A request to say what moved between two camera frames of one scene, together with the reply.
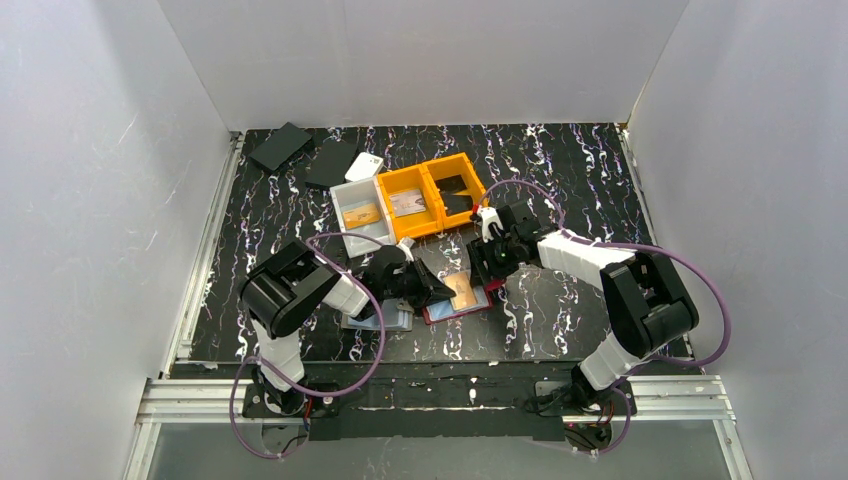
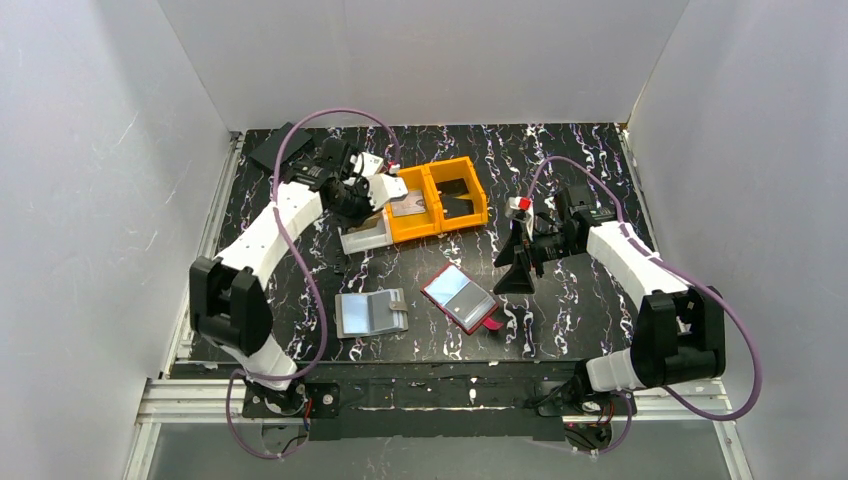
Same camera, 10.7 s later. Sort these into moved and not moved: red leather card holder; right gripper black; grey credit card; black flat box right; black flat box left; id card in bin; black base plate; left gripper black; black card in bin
Moved: red leather card holder; left gripper black; right gripper black
Not moved: black flat box right; black flat box left; id card in bin; black base plate; grey credit card; black card in bin
